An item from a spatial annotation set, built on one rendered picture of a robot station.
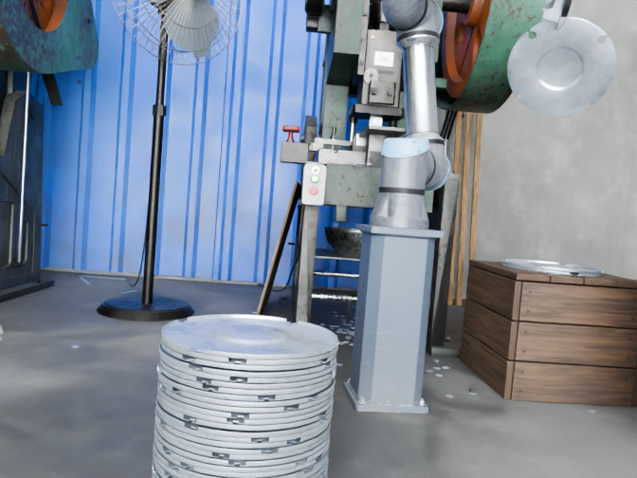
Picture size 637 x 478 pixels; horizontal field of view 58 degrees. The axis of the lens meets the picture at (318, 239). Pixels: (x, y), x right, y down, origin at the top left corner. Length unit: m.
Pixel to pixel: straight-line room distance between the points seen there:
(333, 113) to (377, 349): 1.30
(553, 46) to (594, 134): 2.15
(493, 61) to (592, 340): 1.00
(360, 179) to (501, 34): 0.68
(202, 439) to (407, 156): 0.85
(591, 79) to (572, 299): 0.63
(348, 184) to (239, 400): 1.28
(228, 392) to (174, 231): 2.63
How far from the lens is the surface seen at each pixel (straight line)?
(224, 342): 0.91
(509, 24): 2.12
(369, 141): 2.11
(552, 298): 1.68
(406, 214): 1.41
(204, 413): 0.87
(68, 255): 3.61
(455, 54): 2.69
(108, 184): 3.52
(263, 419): 0.86
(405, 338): 1.43
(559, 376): 1.74
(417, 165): 1.43
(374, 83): 2.22
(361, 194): 2.04
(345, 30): 2.23
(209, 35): 2.51
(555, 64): 1.84
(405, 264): 1.40
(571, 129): 3.86
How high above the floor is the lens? 0.48
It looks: 3 degrees down
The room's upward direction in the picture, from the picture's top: 4 degrees clockwise
